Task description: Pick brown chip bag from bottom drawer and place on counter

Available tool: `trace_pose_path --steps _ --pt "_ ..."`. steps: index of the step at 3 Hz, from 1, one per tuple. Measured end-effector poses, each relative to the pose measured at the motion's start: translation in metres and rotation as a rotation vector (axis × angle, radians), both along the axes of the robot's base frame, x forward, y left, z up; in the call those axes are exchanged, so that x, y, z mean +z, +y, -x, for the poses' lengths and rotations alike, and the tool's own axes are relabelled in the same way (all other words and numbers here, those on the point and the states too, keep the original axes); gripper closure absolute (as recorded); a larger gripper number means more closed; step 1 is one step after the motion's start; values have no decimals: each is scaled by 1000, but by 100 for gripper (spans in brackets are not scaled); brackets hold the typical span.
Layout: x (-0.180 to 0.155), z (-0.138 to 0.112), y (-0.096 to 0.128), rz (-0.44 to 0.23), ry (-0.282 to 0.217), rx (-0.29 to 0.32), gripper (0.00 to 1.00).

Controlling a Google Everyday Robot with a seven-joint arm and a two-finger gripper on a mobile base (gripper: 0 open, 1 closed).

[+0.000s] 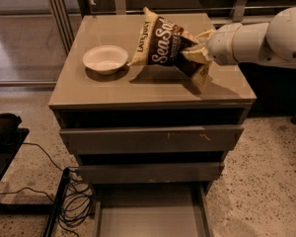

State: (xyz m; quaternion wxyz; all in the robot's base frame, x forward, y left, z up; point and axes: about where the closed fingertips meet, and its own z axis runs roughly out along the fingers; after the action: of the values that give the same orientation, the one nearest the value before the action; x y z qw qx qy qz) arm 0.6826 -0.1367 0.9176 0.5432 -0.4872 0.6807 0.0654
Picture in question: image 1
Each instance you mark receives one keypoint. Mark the dark object on stand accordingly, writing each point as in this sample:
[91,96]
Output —
[9,123]

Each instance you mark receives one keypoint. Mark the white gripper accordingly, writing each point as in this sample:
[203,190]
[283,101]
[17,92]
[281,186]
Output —
[221,43]

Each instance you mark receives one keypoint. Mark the black metal stand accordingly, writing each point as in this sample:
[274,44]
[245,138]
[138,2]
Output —
[8,151]

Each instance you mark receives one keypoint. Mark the metal railing frame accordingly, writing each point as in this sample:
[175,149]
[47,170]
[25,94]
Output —
[221,11]

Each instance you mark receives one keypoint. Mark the white paper bowl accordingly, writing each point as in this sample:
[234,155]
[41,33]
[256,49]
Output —
[105,59]

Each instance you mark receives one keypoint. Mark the brown sea salt chip bag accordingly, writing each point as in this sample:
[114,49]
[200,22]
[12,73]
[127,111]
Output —
[161,42]

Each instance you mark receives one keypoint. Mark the grey bottom drawer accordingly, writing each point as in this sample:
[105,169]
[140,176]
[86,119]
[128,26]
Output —
[152,211]

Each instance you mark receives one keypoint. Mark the grey drawer cabinet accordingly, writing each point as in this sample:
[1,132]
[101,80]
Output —
[142,97]

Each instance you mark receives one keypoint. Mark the grey middle drawer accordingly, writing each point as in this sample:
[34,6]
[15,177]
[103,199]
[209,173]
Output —
[151,173]

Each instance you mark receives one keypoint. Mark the grey drawer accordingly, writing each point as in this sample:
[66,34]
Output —
[152,211]
[81,141]
[151,173]

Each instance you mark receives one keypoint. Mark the grey top drawer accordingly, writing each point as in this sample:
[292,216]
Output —
[81,141]

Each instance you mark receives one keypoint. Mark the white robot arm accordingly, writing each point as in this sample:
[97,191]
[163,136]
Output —
[267,44]

